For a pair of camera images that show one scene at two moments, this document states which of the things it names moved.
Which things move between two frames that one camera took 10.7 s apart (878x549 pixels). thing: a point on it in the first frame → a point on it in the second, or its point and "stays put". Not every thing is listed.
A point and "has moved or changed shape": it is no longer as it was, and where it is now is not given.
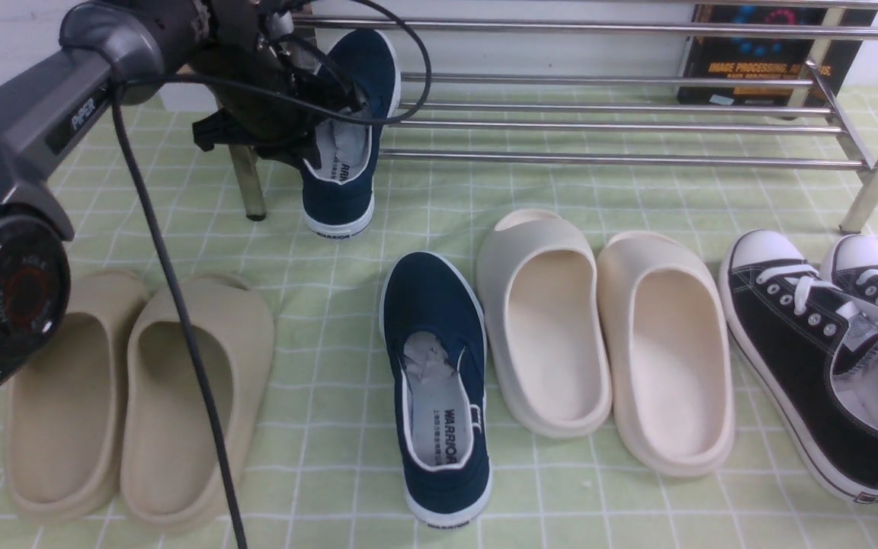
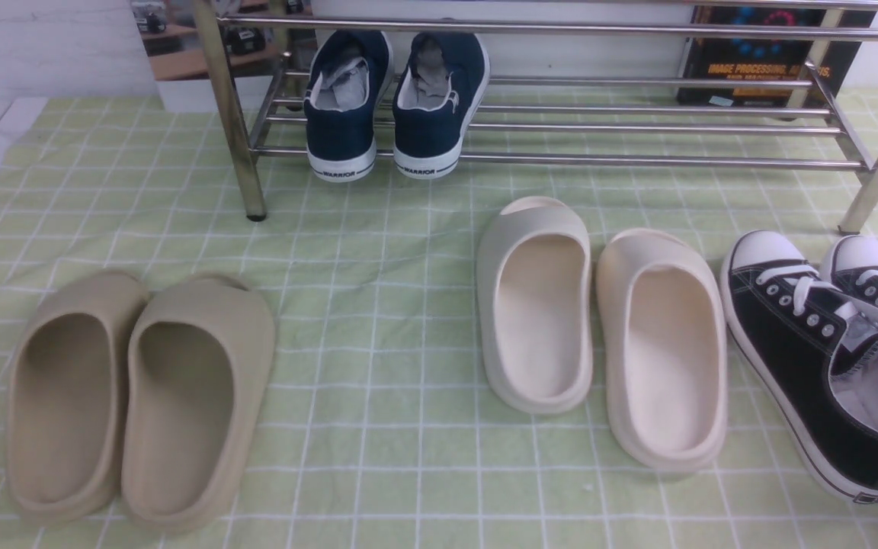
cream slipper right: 668,329 stays put
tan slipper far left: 63,408 stays put
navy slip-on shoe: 337,192 has moved or changed shape
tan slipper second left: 171,476 stays put
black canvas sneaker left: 832,368 stays put
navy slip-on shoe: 434,354 → 440,83
